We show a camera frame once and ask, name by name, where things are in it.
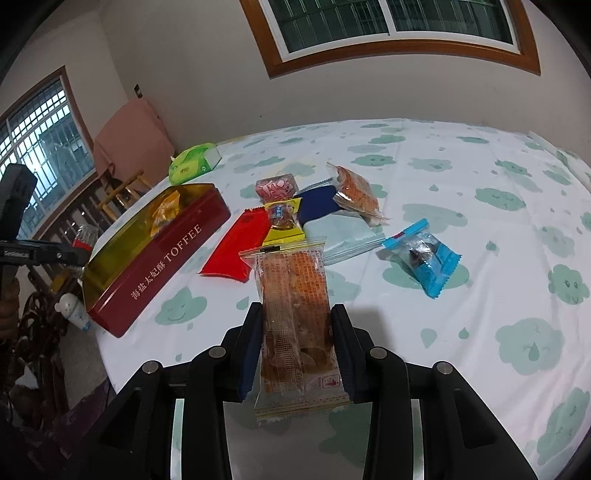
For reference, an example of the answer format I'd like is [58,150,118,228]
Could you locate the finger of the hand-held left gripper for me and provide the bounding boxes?
[30,239,89,267]

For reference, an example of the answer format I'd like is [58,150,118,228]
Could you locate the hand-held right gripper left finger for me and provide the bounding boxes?
[60,302,264,480]

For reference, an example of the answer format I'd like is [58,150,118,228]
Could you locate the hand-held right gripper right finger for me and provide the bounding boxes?
[329,303,541,480]

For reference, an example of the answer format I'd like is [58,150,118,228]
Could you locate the clear orange printed snack packet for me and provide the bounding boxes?
[238,236,352,423]

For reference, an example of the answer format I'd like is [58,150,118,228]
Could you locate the red and gold tin box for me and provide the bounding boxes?
[82,183,232,339]

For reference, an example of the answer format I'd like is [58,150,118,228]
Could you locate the red snack packet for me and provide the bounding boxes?
[199,208,271,281]

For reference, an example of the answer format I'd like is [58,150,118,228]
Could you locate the light blue candy packet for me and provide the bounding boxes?
[381,218,462,298]

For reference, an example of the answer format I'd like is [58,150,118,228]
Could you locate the yellow snack packet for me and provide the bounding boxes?
[262,198,306,246]

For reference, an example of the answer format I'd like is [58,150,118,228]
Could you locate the yellow seat cushion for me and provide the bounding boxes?
[51,270,85,296]

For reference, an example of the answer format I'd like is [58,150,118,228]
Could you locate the dark slatted wooden bench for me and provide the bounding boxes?
[28,185,114,296]

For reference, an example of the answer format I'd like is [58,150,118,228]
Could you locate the white bear-shaped bottle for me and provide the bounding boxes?
[54,292,93,332]

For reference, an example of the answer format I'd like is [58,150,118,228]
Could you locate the wood-framed window with bars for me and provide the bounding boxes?
[0,65,95,241]

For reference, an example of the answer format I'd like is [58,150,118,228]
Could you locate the dark carved wooden chair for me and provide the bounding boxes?
[0,263,70,416]

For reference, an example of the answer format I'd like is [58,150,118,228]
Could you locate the light wooden chair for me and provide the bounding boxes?
[98,170,153,220]

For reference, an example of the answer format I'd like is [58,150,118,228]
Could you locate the white cloud-print tablecloth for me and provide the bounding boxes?
[95,117,591,469]

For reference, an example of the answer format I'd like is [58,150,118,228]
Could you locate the pale blue snack packet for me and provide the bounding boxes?
[302,215,386,265]

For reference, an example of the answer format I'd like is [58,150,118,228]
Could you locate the pink cloth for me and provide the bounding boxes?
[92,98,176,178]

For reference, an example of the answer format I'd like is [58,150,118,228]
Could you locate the green tissue pack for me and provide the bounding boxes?
[167,143,223,186]

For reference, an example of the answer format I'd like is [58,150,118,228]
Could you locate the navy blue snack packet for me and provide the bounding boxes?
[295,181,345,227]

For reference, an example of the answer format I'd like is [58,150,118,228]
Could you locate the clear packet with orange cake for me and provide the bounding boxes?
[326,161,392,227]

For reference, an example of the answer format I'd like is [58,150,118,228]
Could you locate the pink candy packet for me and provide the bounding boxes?
[255,174,297,205]

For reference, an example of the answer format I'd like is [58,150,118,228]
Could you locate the brown-framed window with grille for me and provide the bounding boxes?
[239,0,542,78]

